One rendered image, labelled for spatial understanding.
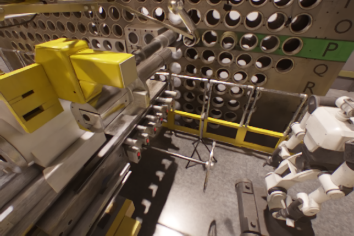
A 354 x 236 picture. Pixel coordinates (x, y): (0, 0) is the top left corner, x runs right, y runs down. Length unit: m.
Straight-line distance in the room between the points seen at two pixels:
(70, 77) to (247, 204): 1.87
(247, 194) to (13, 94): 2.01
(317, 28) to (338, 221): 2.21
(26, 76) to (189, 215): 1.84
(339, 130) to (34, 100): 1.46
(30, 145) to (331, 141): 1.54
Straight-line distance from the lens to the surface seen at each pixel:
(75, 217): 1.47
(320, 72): 3.10
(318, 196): 1.41
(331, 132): 1.21
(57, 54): 0.77
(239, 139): 2.61
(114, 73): 0.62
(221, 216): 2.14
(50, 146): 1.10
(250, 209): 2.04
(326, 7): 2.84
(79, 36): 4.17
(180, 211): 2.10
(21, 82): 0.85
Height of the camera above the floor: 1.97
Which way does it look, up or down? 35 degrees down
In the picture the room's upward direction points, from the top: straight up
